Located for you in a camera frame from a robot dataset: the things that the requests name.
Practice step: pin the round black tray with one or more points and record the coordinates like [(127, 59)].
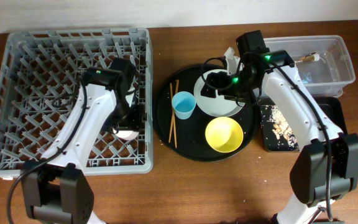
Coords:
[(191, 141)]

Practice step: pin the black rectangular tray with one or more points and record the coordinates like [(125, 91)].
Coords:
[(331, 107)]

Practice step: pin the blue plastic cup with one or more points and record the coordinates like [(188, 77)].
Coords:
[(183, 104)]

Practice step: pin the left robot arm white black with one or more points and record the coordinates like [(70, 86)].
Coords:
[(55, 188)]

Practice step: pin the grey round plate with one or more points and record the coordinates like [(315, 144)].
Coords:
[(217, 106)]

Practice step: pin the gold snack wrapper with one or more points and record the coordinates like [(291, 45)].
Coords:
[(312, 57)]

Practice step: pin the yellow bowl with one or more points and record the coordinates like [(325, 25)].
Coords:
[(224, 134)]

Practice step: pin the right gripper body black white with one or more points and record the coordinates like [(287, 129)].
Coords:
[(240, 89)]

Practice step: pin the blue plastic scrap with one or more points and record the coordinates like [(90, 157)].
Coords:
[(306, 78)]

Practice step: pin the right wooden chopstick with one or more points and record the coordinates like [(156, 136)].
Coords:
[(173, 115)]

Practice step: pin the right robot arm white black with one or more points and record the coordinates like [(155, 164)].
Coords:
[(327, 166)]

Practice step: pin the grey plastic dishwasher rack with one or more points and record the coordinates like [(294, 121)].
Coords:
[(39, 66)]

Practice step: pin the clear plastic waste bin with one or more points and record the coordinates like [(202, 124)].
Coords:
[(331, 73)]

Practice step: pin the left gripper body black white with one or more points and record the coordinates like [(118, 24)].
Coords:
[(127, 117)]

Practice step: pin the food scraps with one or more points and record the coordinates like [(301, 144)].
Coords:
[(281, 128)]

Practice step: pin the pink plastic cup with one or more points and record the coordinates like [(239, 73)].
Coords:
[(124, 133)]

